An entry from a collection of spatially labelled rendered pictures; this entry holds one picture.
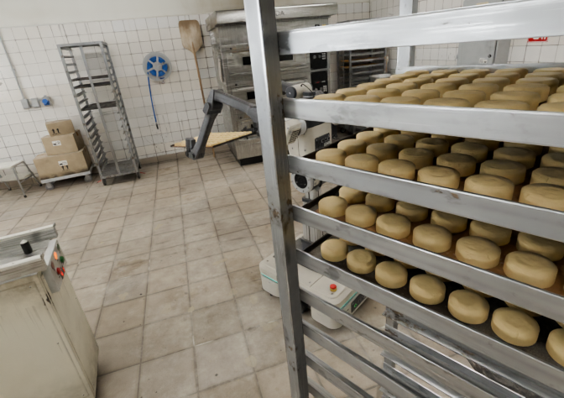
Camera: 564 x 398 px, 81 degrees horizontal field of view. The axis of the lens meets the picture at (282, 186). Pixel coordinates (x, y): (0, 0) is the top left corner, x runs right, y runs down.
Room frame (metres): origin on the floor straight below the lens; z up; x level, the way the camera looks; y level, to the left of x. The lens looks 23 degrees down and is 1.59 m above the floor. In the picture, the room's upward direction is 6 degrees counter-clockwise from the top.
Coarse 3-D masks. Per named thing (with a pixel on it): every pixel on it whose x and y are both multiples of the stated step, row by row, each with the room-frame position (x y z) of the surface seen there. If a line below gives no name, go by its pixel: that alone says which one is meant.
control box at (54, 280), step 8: (56, 240) 1.38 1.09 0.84; (48, 248) 1.31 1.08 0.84; (56, 248) 1.34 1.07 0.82; (48, 256) 1.24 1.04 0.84; (64, 256) 1.38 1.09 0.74; (48, 264) 1.18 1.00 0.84; (56, 264) 1.26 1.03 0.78; (64, 264) 1.34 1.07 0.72; (48, 272) 1.17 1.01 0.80; (56, 272) 1.22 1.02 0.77; (48, 280) 1.16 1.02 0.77; (56, 280) 1.19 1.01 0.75; (56, 288) 1.17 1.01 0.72
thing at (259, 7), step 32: (256, 0) 0.49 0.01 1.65; (256, 32) 0.49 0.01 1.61; (256, 64) 0.50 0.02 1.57; (256, 96) 0.51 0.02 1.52; (288, 160) 0.51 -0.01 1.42; (288, 192) 0.50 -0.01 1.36; (288, 224) 0.50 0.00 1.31; (288, 256) 0.49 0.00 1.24; (288, 288) 0.49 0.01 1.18; (288, 320) 0.49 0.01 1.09; (288, 352) 0.50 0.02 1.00
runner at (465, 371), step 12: (396, 336) 0.79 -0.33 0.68; (408, 336) 0.76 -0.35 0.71; (420, 348) 0.73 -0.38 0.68; (432, 348) 0.71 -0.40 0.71; (444, 360) 0.68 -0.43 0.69; (468, 372) 0.63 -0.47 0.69; (480, 384) 0.60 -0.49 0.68; (492, 384) 0.59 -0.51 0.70; (504, 396) 0.56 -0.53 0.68; (516, 396) 0.55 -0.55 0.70
